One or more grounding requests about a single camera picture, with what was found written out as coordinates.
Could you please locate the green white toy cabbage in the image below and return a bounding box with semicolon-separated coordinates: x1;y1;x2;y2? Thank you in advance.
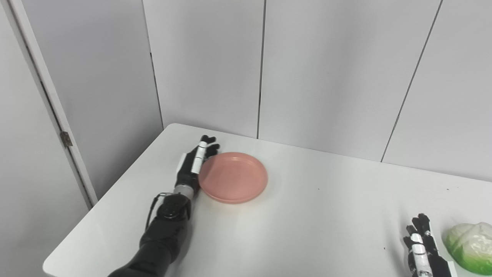
442;222;492;275

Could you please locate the pink round plate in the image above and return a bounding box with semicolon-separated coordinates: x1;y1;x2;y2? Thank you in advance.
199;152;268;204

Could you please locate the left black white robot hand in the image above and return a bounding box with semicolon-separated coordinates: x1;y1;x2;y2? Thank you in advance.
175;135;221;191

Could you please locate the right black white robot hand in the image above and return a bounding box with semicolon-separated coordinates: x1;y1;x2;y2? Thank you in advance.
403;214;458;277

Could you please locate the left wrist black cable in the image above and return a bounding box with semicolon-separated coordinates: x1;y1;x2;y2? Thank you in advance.
145;192;173;232

